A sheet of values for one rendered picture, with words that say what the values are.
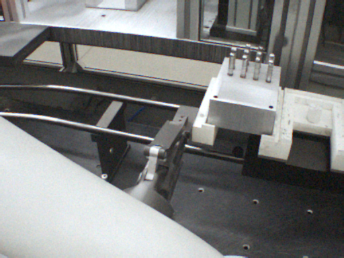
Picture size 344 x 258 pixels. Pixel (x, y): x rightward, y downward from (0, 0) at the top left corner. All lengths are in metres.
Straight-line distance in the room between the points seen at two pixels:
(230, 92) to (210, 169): 0.26
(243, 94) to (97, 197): 0.42
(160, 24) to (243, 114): 0.33
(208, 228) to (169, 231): 0.51
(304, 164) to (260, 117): 0.11
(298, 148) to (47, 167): 0.51
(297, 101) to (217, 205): 0.24
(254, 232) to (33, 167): 0.57
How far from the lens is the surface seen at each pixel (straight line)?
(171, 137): 0.48
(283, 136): 0.57
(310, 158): 0.62
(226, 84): 0.58
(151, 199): 0.43
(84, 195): 0.16
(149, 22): 0.81
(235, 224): 0.70
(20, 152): 0.16
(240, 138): 1.06
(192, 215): 0.71
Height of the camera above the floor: 1.24
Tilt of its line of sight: 40 degrees down
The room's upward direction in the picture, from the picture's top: straight up
